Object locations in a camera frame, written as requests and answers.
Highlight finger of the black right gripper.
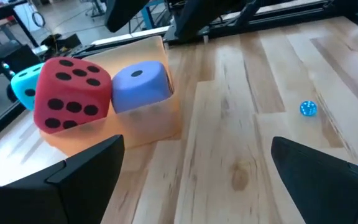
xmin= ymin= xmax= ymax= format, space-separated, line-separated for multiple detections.
xmin=104 ymin=0 xmax=151 ymax=34

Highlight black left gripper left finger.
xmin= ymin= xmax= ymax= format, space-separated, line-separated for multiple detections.
xmin=0 ymin=134 xmax=126 ymax=224

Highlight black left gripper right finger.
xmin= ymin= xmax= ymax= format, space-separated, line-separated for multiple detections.
xmin=271 ymin=136 xmax=358 ymax=224

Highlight large purple foam die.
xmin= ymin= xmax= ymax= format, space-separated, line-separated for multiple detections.
xmin=111 ymin=60 xmax=174 ymax=114

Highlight small teal translucent die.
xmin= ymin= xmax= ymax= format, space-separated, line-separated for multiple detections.
xmin=300 ymin=100 xmax=318 ymax=118

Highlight large red foam die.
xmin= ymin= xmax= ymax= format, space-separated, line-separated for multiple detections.
xmin=33 ymin=57 xmax=113 ymax=135

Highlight orange translucent plastic bin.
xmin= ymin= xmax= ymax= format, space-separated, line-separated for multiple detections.
xmin=39 ymin=35 xmax=183 ymax=157

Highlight large cyan foam die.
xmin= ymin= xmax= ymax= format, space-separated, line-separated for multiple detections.
xmin=10 ymin=62 xmax=45 ymax=111

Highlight black equipment box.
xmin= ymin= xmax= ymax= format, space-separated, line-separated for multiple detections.
xmin=40 ymin=32 xmax=82 ymax=52

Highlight blue metal table frame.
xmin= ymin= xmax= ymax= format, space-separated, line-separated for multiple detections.
xmin=129 ymin=0 xmax=167 ymax=32

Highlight black table end rail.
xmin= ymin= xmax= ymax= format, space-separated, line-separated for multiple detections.
xmin=163 ymin=0 xmax=358 ymax=43

